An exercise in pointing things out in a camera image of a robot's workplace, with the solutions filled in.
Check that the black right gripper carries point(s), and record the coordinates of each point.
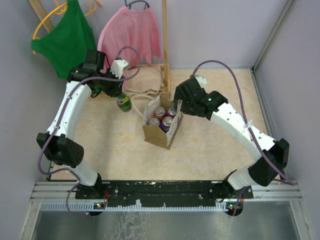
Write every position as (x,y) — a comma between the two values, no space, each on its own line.
(179,95)

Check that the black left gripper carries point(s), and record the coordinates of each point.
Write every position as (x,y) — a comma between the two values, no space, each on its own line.
(116,90)

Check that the green Perrier glass bottle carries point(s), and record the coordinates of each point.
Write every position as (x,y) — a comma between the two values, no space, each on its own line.
(124,103)

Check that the purple Fanta can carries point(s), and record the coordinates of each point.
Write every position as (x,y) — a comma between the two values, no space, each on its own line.
(171,112)
(154,122)
(166,123)

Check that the red Coca-Cola can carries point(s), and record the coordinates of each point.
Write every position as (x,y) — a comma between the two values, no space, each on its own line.
(160,113)

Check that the burlap canvas tote bag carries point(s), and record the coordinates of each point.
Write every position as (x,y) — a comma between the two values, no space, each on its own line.
(154,134)

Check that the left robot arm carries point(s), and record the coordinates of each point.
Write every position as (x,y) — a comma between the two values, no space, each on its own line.
(58,142)

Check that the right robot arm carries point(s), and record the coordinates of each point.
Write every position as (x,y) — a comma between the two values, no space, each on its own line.
(270,155)

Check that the cream folded cloth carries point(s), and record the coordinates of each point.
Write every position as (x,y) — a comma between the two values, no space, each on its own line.
(148,81)

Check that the pink shirt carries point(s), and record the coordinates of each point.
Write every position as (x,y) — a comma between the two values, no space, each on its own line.
(137,29)

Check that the green tank top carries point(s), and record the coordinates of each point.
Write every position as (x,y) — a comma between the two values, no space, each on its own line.
(66,45)

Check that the grey clothes hanger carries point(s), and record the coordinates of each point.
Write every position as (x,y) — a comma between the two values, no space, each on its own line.
(140,3)

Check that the wooden clothes rack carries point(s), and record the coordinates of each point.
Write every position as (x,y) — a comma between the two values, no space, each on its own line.
(45,22)

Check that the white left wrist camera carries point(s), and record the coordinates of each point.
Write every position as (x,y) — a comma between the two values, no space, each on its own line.
(118,67)

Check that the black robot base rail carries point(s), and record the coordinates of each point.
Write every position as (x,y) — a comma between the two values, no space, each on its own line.
(159,193)

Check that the white toothed cable strip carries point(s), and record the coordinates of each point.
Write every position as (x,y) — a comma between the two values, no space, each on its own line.
(97,207)

